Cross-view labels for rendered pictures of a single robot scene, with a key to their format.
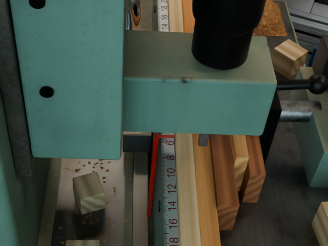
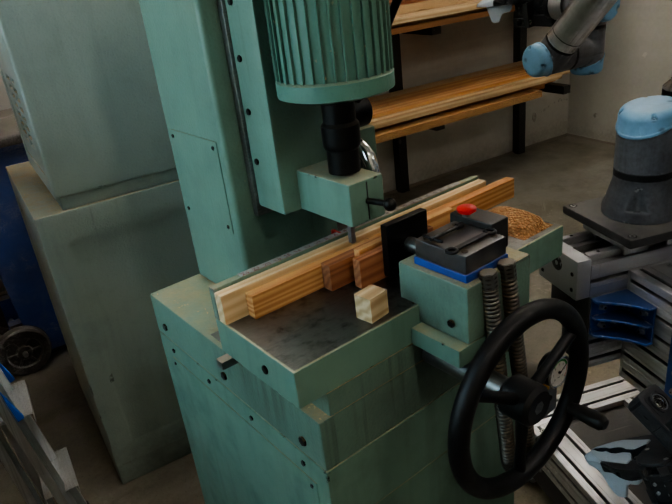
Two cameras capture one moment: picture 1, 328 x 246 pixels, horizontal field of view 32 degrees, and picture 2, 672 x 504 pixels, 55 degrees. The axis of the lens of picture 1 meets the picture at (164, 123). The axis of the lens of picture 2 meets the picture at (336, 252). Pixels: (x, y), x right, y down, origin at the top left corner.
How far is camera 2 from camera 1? 0.87 m
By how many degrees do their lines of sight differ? 52
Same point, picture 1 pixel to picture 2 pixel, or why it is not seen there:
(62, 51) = (258, 139)
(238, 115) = (339, 207)
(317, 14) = not seen: outside the picture
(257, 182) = (357, 268)
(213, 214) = (315, 266)
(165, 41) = not seen: hidden behind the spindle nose
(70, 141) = (267, 196)
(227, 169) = (348, 255)
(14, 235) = (242, 244)
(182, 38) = not seen: hidden behind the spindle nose
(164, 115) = (313, 200)
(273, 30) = (515, 233)
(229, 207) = (325, 266)
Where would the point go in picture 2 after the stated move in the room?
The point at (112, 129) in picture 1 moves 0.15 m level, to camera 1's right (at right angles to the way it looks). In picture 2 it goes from (278, 191) to (326, 214)
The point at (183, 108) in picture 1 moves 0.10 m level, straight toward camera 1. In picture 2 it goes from (318, 196) to (262, 213)
